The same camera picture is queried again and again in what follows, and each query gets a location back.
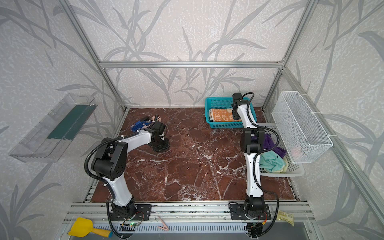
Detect orange patterned towel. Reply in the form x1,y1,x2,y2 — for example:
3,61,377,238
209,109,240,123

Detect purple cloth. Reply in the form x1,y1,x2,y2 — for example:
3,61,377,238
263,134,287,159

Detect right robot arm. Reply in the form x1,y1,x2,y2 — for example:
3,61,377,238
232,100,279,220

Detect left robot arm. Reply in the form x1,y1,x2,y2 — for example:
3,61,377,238
84,127,170,216

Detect beige rubber bands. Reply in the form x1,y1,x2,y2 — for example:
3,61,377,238
151,115,162,122

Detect teal plastic basket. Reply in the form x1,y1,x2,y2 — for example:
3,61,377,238
205,97,244,129

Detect mint green cloth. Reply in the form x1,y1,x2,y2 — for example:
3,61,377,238
260,151,288,174

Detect white plastic laundry basket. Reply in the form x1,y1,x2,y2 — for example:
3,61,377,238
258,123,305,178

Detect pink clothespin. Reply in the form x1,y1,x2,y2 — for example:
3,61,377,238
157,216,170,232

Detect yellow label tag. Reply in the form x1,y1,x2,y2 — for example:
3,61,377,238
277,210,295,227

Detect yellow plastic scoop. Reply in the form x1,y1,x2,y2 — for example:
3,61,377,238
68,217,113,238

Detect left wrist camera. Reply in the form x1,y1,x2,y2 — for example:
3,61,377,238
151,121,166,136

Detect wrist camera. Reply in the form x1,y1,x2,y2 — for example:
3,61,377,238
232,93,243,103
151,121,166,136

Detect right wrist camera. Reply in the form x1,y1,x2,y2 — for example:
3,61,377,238
232,93,243,103

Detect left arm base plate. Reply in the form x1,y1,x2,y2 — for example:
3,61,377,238
110,204,152,221

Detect white wire mesh basket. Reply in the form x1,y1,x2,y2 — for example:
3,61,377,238
272,91,333,164

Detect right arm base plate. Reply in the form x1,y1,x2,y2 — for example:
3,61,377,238
228,202,272,221

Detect clear plastic wall shelf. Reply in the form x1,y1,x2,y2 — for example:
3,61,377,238
9,94,98,163

